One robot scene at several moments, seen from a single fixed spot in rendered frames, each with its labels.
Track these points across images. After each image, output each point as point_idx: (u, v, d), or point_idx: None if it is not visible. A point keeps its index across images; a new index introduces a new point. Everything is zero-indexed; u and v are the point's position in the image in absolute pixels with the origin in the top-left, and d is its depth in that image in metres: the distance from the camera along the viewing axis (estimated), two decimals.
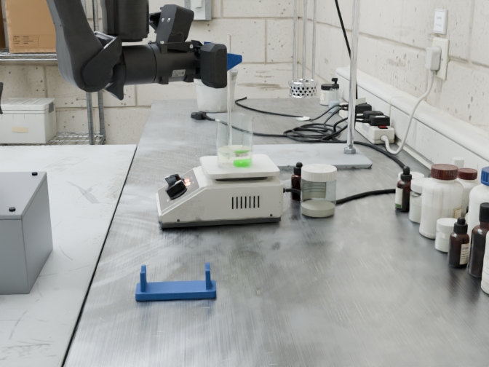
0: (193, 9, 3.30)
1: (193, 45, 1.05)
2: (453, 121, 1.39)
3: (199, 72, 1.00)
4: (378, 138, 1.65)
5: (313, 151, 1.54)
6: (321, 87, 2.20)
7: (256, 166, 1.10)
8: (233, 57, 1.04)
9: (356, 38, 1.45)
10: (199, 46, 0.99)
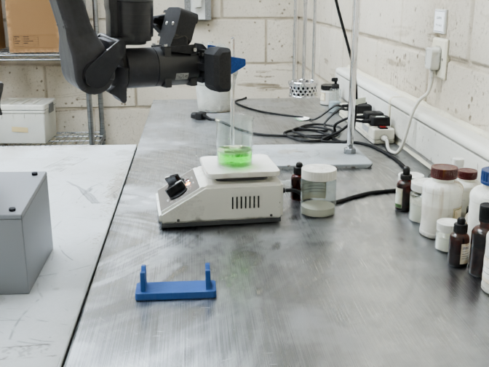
0: (193, 9, 3.30)
1: (196, 48, 1.04)
2: (453, 121, 1.39)
3: (202, 76, 1.00)
4: (378, 138, 1.65)
5: (313, 151, 1.54)
6: (321, 87, 2.20)
7: (256, 166, 1.10)
8: (236, 61, 1.04)
9: (356, 38, 1.45)
10: (202, 50, 0.99)
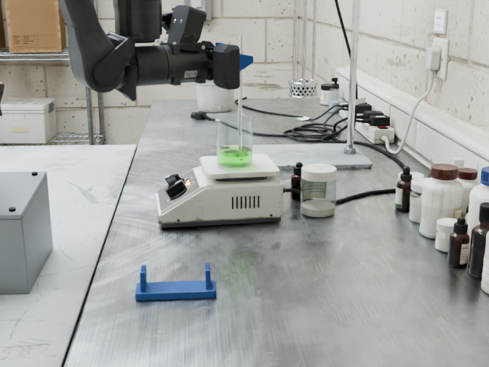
0: None
1: None
2: (453, 121, 1.39)
3: (210, 73, 1.00)
4: (378, 138, 1.65)
5: (313, 151, 1.54)
6: (321, 87, 2.20)
7: (256, 166, 1.10)
8: (244, 58, 1.04)
9: (356, 38, 1.45)
10: (211, 47, 0.99)
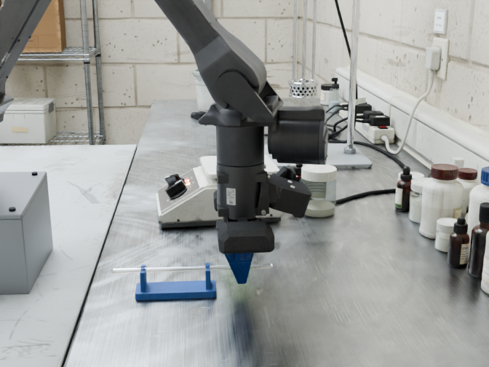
0: None
1: None
2: (453, 121, 1.39)
3: None
4: (378, 138, 1.65)
5: None
6: (321, 87, 2.20)
7: None
8: (244, 271, 0.83)
9: (356, 38, 1.45)
10: None
